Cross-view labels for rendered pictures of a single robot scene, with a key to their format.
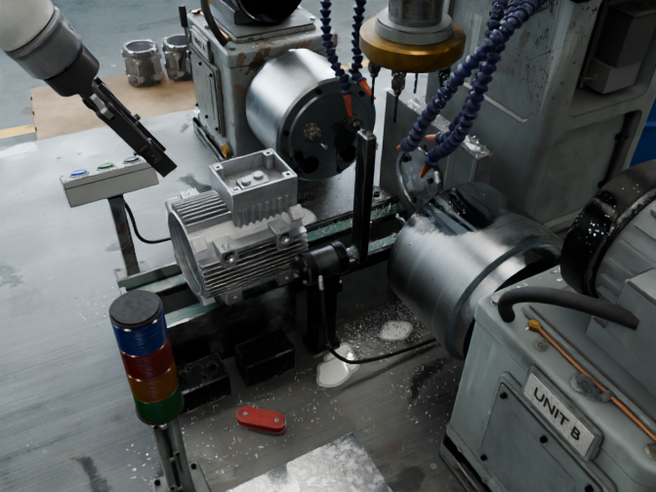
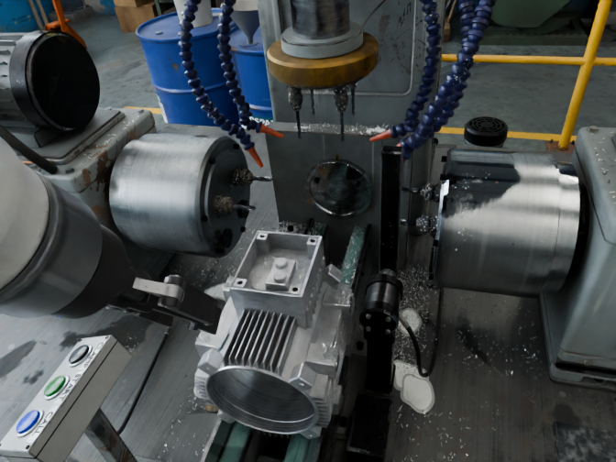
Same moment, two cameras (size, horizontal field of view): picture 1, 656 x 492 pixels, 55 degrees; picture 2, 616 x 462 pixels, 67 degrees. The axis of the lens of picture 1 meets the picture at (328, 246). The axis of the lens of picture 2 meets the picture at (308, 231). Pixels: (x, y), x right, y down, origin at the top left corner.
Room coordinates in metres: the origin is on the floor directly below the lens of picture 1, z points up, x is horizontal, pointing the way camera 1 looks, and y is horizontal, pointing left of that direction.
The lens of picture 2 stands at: (0.52, 0.41, 1.58)
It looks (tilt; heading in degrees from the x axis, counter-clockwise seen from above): 39 degrees down; 319
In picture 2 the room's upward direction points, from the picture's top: 6 degrees counter-clockwise
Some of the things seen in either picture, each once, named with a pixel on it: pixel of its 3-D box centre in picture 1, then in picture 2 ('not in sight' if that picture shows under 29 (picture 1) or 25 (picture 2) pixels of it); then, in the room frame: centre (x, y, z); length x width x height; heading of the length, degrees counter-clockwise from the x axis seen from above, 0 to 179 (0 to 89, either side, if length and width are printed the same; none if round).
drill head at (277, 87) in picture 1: (299, 104); (166, 192); (1.34, 0.07, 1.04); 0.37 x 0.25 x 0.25; 30
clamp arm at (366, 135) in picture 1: (361, 200); (390, 221); (0.85, -0.05, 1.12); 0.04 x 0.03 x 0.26; 120
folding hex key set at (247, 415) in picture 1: (261, 420); not in sight; (0.64, 0.11, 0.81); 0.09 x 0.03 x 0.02; 78
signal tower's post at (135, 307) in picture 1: (162, 414); not in sight; (0.51, 0.22, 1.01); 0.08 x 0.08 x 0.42; 30
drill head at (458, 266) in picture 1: (490, 284); (511, 224); (0.75, -0.26, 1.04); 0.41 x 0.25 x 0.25; 30
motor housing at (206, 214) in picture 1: (236, 236); (280, 342); (0.88, 0.17, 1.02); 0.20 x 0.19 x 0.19; 121
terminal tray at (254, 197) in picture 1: (253, 187); (280, 279); (0.90, 0.13, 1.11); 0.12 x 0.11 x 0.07; 121
